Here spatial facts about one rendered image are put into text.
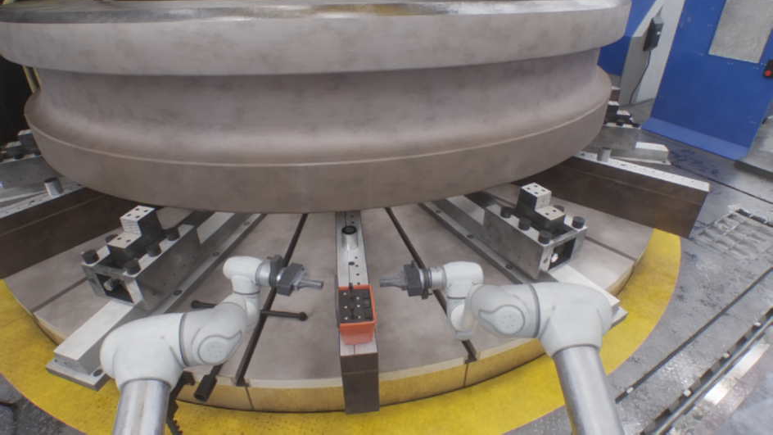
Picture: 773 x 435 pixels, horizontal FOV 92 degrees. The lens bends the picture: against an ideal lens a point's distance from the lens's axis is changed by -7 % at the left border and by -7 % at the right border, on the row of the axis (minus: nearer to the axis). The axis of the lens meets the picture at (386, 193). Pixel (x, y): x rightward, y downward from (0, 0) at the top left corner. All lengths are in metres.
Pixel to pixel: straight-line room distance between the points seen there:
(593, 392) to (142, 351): 0.98
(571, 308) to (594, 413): 0.22
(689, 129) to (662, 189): 3.20
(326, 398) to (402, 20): 1.73
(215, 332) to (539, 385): 1.79
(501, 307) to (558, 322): 0.14
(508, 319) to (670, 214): 2.42
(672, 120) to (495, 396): 4.92
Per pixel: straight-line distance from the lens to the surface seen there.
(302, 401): 2.15
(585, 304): 1.05
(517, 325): 0.97
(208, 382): 2.01
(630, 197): 3.25
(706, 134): 6.28
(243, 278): 1.59
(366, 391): 1.71
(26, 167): 4.11
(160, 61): 1.92
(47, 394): 2.86
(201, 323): 1.06
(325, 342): 2.07
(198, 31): 1.79
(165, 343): 1.07
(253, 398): 2.20
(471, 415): 2.23
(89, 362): 2.26
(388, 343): 2.04
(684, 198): 3.21
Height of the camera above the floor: 1.89
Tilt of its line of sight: 30 degrees down
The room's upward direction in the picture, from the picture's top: straight up
